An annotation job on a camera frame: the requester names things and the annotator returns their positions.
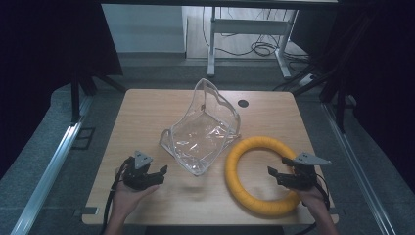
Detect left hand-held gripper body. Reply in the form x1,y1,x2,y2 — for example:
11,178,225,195
121,150,165,192

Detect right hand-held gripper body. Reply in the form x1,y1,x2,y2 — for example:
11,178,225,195
276,151,333,191

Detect yellow foam ring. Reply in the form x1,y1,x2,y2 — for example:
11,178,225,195
224,135,302,217

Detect clear plastic bag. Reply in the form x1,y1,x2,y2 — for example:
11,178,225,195
159,77,242,177

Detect person's left hand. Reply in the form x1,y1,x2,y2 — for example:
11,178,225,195
112,167,161,219

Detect person's right hand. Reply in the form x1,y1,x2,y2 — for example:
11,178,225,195
294,182,330,214

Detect black metal stand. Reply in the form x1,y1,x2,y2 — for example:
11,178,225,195
69,70,126,124
273,62,350,133

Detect white power strip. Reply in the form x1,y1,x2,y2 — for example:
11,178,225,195
298,73,317,87

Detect black curtain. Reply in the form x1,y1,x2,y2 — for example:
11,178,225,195
0,0,124,179
290,0,415,194

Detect left hand-held gripper black cable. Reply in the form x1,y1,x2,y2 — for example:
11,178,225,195
99,159,130,235

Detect black floor bracket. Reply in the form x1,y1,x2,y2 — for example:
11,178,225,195
71,126,97,152

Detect aluminium floor rail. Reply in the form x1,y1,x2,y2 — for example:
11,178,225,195
10,95,94,235
321,95,397,235

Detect black floor cables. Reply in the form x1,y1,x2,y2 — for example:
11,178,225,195
201,7,311,74

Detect white metal desk frame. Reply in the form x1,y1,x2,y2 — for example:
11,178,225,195
100,0,340,79

